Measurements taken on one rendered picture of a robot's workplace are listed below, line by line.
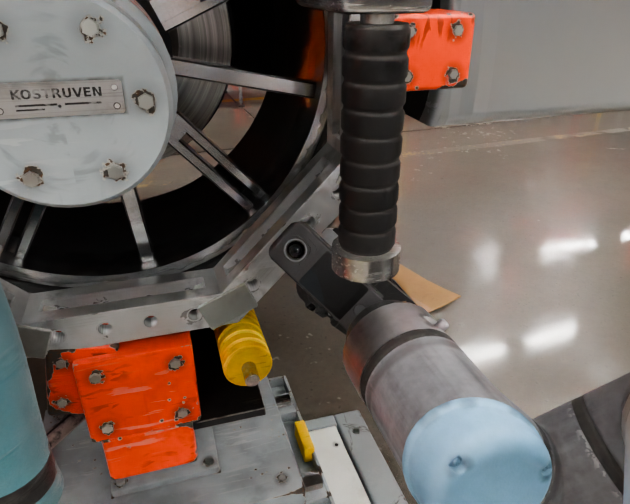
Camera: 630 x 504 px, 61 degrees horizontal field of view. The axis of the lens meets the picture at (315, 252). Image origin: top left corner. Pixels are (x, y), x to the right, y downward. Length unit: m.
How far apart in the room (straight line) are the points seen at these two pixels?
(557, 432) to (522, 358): 1.11
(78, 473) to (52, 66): 0.74
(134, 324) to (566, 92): 0.62
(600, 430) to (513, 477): 0.10
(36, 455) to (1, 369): 0.10
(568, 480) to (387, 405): 0.15
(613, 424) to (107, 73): 0.41
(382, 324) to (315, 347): 1.07
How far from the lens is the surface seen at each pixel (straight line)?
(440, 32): 0.56
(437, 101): 0.72
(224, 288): 0.58
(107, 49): 0.35
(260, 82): 0.62
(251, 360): 0.64
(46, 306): 0.62
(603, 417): 0.47
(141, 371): 0.61
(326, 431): 1.18
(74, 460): 1.00
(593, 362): 1.64
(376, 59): 0.29
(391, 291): 0.55
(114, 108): 0.35
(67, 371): 0.62
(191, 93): 0.73
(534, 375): 1.53
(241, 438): 0.97
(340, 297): 0.50
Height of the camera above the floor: 0.92
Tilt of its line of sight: 27 degrees down
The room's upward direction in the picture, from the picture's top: straight up
